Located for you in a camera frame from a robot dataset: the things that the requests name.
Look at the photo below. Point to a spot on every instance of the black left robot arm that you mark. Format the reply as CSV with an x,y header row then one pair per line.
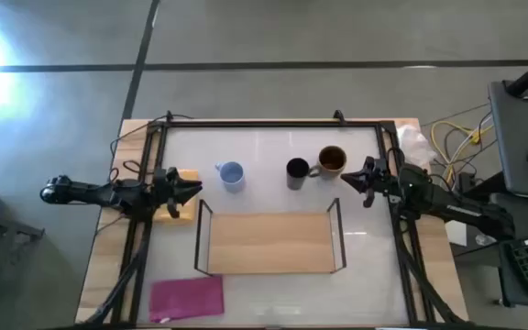
x,y
85,190

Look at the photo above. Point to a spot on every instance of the pink cloth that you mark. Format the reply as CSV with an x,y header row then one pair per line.
x,y
186,300

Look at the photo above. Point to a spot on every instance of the wooden shelf with black frame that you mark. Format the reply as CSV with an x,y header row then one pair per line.
x,y
271,243

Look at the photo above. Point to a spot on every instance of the black tapered cup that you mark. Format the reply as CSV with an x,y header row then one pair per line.
x,y
297,172

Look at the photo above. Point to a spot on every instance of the white paper sheet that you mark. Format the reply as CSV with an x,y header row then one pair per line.
x,y
456,233

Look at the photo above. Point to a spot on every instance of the yellow sponge cloth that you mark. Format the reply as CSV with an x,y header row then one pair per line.
x,y
186,213

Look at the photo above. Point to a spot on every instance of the black metal table frame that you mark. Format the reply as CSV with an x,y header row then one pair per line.
x,y
268,124

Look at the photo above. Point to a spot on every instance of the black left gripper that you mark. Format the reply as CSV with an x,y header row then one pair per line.
x,y
167,188

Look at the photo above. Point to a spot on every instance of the light blue mug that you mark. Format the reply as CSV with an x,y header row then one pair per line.
x,y
232,176

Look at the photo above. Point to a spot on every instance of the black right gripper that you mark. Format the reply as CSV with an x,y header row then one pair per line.
x,y
381,181

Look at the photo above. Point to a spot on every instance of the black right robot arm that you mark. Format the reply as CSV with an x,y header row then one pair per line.
x,y
452,206

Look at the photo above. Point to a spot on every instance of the grey side desk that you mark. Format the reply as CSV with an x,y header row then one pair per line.
x,y
516,146

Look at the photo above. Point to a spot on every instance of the clear plastic bag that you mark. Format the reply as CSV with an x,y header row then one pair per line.
x,y
413,144

